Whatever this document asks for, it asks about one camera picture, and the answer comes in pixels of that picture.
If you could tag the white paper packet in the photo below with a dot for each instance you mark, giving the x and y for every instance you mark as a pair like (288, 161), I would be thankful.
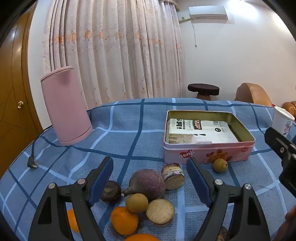
(215, 134)

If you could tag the small brown fruit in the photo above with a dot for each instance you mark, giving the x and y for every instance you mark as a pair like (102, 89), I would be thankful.
(223, 234)

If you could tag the dark round stool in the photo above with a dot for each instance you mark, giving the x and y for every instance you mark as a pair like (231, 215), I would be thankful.
(203, 89)

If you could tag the brown leather chair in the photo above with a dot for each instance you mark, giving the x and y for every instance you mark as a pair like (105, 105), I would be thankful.
(252, 93)

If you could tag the round purple root vegetable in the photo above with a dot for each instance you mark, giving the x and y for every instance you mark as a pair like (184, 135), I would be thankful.
(148, 184)

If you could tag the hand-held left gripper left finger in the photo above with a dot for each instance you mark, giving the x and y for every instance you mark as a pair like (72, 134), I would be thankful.
(101, 183)

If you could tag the blue checked tablecloth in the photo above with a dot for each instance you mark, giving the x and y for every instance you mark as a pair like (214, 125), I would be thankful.
(129, 129)

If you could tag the orange tangerine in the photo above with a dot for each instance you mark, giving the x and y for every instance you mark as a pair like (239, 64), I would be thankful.
(73, 221)
(142, 238)
(124, 221)

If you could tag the pink electric kettle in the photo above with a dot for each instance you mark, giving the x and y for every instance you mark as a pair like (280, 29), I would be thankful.
(67, 106)

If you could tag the halved purple fruit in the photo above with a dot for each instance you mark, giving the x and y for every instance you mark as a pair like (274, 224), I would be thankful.
(160, 212)

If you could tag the brown leather cushion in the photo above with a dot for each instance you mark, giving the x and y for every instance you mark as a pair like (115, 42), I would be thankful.
(290, 107)

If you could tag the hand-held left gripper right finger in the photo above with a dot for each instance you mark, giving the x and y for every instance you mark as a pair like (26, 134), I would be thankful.
(198, 183)

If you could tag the brass door knob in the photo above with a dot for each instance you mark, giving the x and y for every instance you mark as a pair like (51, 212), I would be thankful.
(20, 104)

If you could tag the white air conditioner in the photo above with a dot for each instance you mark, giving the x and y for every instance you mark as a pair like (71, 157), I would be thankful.
(208, 11)

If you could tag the pink floral curtain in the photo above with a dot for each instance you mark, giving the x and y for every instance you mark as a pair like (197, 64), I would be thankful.
(115, 46)

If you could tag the white paper cup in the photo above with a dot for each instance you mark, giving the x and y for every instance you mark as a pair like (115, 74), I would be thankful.
(281, 121)

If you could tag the pink tin box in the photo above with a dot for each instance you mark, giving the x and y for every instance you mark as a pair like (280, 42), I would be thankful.
(203, 153)

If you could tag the wooden door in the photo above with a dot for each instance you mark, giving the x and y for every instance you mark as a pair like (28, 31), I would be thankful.
(13, 92)

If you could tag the small dark purple fruit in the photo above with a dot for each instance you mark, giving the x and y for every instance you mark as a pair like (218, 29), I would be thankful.
(112, 191)

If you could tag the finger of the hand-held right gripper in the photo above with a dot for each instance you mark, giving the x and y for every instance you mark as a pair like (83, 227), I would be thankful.
(279, 144)

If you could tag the cut purple yam piece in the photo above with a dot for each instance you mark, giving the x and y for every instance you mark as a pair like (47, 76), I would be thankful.
(173, 177)

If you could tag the person's right hand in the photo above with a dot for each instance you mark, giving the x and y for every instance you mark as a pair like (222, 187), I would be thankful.
(291, 216)

